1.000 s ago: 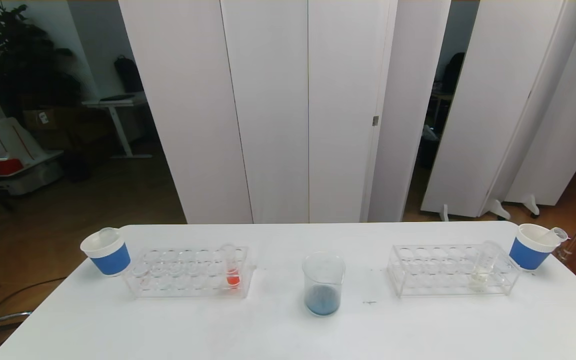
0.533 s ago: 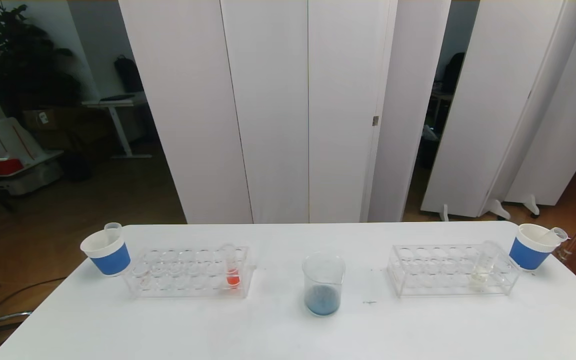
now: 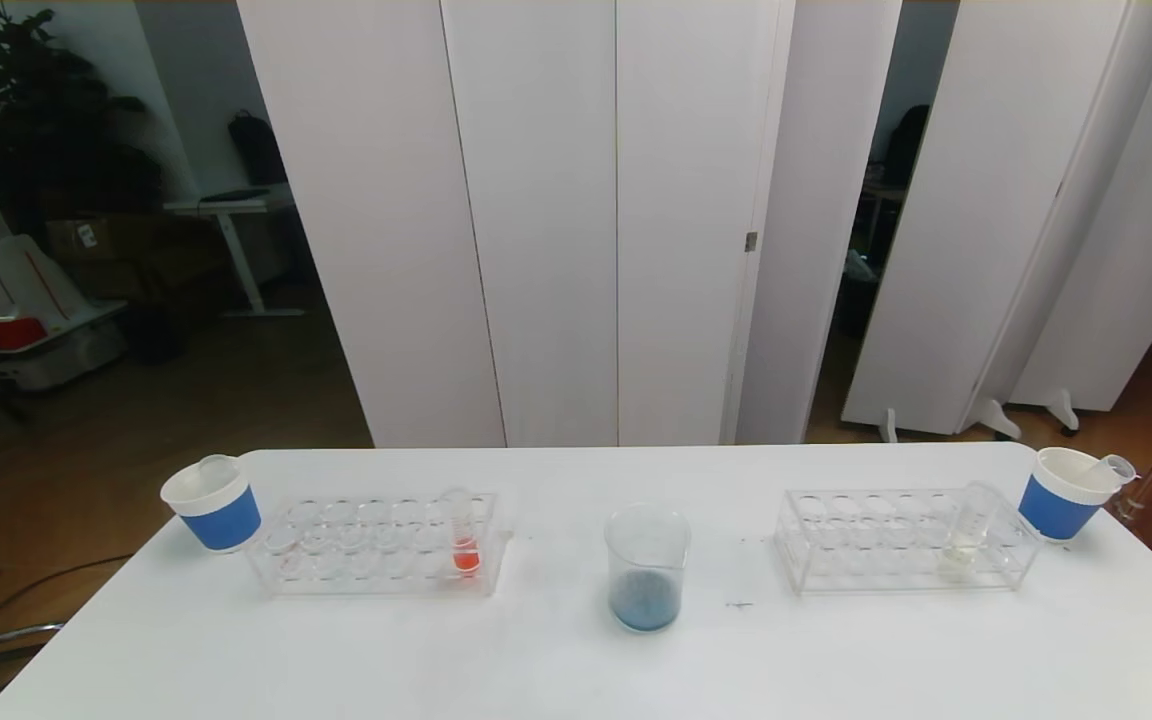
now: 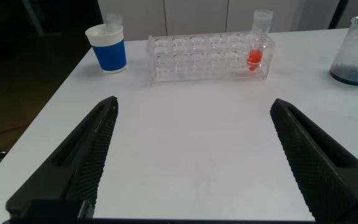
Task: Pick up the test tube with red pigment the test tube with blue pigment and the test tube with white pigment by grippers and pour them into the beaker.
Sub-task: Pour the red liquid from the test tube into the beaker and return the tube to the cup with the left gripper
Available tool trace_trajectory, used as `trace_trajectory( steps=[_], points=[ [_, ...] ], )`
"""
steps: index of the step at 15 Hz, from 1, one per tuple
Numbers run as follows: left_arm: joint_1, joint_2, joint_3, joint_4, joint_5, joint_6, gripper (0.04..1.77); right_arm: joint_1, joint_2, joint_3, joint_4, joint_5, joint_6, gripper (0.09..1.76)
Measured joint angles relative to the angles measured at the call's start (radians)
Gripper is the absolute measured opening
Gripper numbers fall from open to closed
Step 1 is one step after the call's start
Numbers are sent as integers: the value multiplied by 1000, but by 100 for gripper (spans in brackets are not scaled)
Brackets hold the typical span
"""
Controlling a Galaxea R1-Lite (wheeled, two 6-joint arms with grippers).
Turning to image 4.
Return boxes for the clear acrylic test tube rack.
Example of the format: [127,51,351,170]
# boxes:
[146,30,276,85]

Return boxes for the test tube with red liquid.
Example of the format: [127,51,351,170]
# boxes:
[246,9,274,72]

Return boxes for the clear glass beaker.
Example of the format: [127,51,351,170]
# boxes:
[328,15,358,87]

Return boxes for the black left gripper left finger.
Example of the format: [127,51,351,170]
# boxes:
[5,95,119,218]

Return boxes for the blue and white paper cup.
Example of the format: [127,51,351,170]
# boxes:
[85,23,127,75]

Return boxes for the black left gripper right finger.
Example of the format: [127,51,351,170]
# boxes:
[269,98,358,224]

